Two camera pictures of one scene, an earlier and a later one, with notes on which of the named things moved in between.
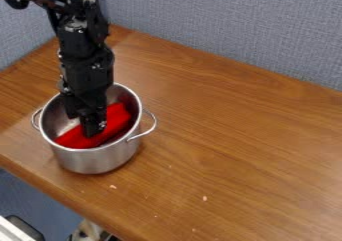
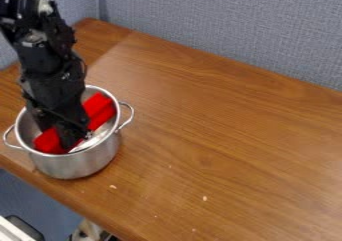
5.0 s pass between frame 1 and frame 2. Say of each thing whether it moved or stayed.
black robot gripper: moved
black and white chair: stayed
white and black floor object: stayed
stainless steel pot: moved
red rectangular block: moved
